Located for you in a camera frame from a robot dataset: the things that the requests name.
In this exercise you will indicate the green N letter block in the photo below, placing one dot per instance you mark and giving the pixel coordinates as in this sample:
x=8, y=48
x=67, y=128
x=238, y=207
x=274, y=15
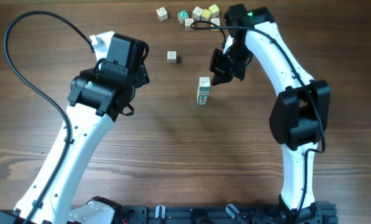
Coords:
x=182, y=15

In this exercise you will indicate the green Z white block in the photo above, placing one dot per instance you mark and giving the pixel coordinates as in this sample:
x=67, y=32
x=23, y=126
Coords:
x=171, y=57

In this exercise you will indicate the red picture block far left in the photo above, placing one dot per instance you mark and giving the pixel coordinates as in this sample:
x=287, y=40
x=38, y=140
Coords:
x=162, y=14

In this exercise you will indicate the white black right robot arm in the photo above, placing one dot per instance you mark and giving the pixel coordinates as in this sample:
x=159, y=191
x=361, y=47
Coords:
x=299, y=116

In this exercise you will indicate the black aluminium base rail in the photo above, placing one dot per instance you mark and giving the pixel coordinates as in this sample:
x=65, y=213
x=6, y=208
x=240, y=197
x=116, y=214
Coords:
x=204, y=214

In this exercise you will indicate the yellow white picture block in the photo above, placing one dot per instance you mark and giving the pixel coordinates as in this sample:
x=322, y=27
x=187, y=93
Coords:
x=215, y=21

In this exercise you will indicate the white blue picture block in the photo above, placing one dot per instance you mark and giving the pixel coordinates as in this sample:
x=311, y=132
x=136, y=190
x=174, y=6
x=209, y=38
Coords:
x=196, y=14

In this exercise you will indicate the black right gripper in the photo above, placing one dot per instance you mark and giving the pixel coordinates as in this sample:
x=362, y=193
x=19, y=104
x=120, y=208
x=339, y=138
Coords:
x=217, y=68

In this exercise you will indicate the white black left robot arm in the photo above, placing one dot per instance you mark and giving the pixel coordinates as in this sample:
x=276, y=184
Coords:
x=98, y=96

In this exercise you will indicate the blue P letter block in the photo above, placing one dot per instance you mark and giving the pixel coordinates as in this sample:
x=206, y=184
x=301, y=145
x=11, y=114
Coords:
x=203, y=92

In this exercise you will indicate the yellow block left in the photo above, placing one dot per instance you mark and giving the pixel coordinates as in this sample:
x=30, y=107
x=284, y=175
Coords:
x=206, y=15

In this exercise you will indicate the yellow block top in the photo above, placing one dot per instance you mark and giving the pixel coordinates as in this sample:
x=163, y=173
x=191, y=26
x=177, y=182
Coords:
x=214, y=9

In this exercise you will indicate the green V letter block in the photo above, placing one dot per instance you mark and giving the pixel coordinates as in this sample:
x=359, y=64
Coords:
x=202, y=97

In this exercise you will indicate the white M picture block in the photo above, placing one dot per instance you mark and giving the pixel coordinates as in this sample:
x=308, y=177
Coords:
x=188, y=22

